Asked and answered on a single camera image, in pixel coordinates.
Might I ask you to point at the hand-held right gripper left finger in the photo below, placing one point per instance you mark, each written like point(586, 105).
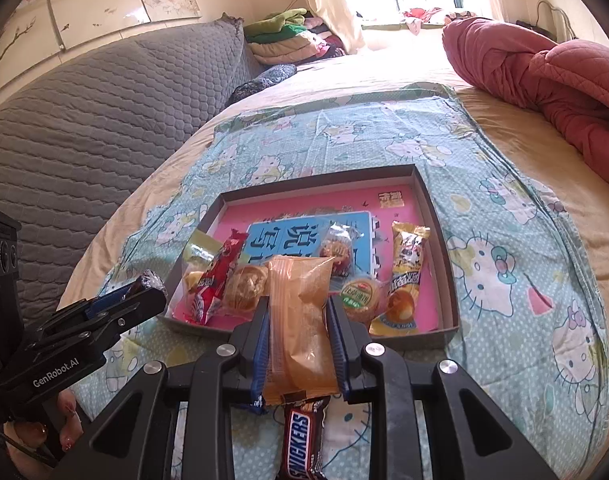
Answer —
point(262, 360)

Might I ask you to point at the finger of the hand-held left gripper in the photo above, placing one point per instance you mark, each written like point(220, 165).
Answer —
point(134, 310)
point(109, 302)

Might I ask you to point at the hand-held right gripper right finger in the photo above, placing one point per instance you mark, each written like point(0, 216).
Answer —
point(337, 355)

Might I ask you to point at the orange snack packet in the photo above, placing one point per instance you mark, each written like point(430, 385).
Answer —
point(297, 320)

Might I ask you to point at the green label round pastry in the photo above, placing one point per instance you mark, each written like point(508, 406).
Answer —
point(362, 300)

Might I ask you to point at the round brown pastry clear wrapper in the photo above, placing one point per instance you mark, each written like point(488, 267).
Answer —
point(247, 285)

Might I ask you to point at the red cartoon snack packet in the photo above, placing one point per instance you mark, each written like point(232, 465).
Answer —
point(217, 280)

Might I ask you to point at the shallow cardboard box pink bottom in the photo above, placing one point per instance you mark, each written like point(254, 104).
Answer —
point(389, 205)

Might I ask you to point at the person's left hand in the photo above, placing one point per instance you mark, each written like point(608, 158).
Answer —
point(67, 425)

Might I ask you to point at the yellow pastry in clear packet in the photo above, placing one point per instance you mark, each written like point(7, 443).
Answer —
point(202, 252)

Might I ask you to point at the brown chocolate bar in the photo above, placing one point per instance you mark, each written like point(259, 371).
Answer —
point(302, 440)

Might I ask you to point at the yellow cartoon snack packet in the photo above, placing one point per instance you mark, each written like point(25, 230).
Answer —
point(404, 280)

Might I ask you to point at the small brown pastry clear wrapper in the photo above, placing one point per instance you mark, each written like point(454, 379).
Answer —
point(337, 250)

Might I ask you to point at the grey quilted headboard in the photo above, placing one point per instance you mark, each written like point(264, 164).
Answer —
point(84, 120)

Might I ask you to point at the cartoon cat printed blanket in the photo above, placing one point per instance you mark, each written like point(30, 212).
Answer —
point(509, 270)

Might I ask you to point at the dark patterned cloth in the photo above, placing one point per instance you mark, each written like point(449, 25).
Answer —
point(264, 80)

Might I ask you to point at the beige bed sheet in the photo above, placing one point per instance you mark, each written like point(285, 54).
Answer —
point(384, 67)

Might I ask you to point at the beige folded quilt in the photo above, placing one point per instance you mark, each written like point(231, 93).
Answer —
point(279, 49)

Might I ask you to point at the floral print wardrobe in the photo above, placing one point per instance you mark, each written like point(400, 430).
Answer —
point(99, 0)

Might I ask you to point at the green folded blanket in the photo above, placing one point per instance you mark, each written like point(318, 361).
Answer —
point(277, 22)

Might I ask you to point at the pink folded cloth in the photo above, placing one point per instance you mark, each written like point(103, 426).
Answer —
point(319, 25)

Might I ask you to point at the red quilt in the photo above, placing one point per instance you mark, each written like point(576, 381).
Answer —
point(534, 75)

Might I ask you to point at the colourful clothes pile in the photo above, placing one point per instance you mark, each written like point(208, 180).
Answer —
point(429, 16)

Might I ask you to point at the black device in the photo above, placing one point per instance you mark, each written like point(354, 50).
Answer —
point(531, 29)

